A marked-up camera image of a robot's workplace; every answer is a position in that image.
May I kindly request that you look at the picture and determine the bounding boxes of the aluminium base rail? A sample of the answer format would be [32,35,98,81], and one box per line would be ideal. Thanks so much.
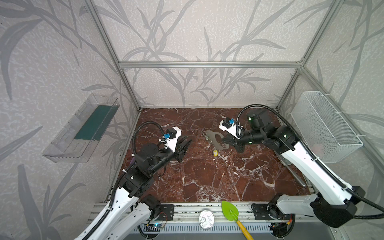
[80,201,349,240]

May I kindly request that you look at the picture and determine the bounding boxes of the clear plastic wall tray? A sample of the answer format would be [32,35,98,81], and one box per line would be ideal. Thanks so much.
[42,94,120,163]

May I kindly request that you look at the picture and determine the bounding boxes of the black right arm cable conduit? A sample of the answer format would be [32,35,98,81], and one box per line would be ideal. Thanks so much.
[236,103,384,220]

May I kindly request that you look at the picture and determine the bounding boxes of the round silver tin lid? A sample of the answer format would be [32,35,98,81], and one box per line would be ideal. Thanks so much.
[199,210,215,230]

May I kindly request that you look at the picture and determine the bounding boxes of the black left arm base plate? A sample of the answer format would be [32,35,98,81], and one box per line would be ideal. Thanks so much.
[149,204,175,221]

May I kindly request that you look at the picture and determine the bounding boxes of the white wire mesh basket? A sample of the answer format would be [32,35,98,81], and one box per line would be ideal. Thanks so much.
[291,91,363,164]

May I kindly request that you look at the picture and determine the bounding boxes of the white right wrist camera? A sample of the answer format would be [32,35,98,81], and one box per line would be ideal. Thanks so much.
[219,118,243,140]

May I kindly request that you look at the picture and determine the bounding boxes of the green toy shovel yellow handle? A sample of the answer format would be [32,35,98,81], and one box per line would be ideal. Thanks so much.
[221,201,254,240]

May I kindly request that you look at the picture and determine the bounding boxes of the pink object in basket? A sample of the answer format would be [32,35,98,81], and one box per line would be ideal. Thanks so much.
[311,143,324,159]

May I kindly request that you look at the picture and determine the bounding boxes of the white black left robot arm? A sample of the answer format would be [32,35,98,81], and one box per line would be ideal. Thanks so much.
[77,136,192,240]

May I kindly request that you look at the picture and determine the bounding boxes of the grey metal tongs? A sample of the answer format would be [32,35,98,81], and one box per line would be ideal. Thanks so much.
[277,154,307,188]

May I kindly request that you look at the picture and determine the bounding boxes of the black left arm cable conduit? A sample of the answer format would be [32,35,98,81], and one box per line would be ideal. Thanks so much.
[80,121,166,240]

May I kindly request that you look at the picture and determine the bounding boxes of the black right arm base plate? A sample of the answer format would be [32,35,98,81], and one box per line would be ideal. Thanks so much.
[251,203,291,222]

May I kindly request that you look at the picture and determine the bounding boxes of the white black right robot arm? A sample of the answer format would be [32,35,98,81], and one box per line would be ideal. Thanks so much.
[219,109,360,228]

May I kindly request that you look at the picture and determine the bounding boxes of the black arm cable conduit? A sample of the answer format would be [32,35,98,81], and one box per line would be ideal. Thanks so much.
[80,121,166,240]
[236,103,384,220]

